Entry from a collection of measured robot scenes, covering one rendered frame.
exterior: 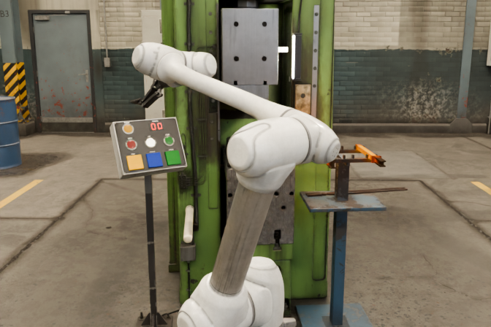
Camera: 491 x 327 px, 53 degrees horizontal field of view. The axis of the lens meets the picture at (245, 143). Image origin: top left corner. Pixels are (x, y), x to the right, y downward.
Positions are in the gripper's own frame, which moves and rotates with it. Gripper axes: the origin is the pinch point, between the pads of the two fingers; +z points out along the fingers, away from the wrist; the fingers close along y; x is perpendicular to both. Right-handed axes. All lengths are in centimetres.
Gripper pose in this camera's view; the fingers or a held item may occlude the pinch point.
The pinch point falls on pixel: (137, 85)
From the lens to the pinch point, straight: 198.0
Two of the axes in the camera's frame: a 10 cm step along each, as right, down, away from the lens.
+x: -6.6, -2.5, -7.1
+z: -7.5, 1.0, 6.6
